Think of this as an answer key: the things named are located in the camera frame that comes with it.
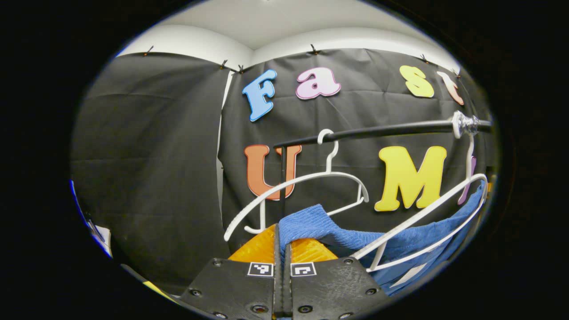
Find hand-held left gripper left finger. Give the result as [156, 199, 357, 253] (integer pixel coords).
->
[178, 224, 283, 320]

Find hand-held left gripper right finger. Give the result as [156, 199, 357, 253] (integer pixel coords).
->
[283, 238, 392, 320]

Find blue corduroy jacket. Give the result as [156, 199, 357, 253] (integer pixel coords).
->
[279, 180, 487, 296]

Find white hanger with taped hook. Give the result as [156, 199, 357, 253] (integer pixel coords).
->
[351, 110, 489, 272]

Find plain white hanger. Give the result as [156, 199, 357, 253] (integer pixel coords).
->
[224, 129, 369, 242]

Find black clothes rack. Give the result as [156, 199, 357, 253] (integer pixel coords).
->
[273, 119, 493, 218]

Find blue and white poster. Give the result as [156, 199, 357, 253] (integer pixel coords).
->
[69, 180, 114, 258]

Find row of black backdrop clips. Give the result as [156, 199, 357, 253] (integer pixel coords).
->
[143, 44, 461, 75]

